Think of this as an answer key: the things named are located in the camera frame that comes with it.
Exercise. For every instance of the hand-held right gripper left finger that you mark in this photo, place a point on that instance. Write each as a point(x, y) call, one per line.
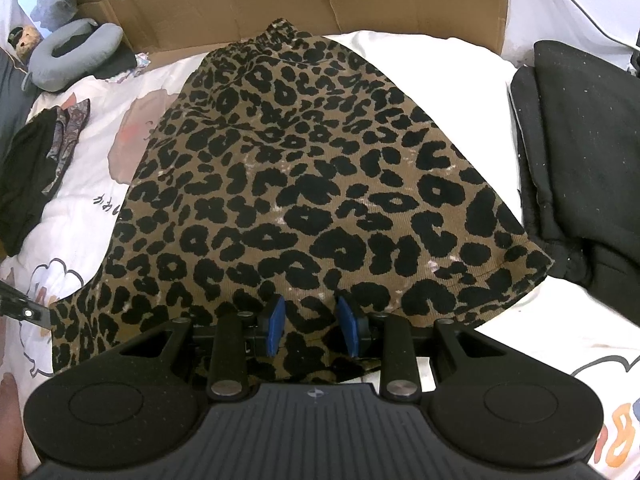
point(274, 325)

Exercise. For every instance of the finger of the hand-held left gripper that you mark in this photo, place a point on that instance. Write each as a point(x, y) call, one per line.
point(25, 310)

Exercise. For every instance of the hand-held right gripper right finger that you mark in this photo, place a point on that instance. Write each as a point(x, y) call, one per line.
point(350, 327)

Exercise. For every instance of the leopard print skirt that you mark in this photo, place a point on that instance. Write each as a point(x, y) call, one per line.
point(325, 185)

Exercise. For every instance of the black garment with patterned lining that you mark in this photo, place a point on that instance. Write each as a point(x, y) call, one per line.
point(25, 175)

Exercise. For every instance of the white bear print blanket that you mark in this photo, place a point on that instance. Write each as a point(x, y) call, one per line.
point(90, 170)

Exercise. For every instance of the grey blanket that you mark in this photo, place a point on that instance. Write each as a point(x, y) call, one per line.
point(10, 100)

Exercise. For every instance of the grey neck pillow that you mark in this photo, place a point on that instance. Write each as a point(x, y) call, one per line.
point(45, 72)

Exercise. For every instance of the black cloth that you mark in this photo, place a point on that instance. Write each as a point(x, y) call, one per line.
point(117, 62)

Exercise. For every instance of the small plush doll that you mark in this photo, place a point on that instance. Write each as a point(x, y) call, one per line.
point(25, 42)

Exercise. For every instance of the black folded garment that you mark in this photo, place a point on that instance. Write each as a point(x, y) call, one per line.
point(575, 160)

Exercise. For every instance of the clear plastic bag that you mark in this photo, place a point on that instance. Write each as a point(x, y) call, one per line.
point(55, 5)

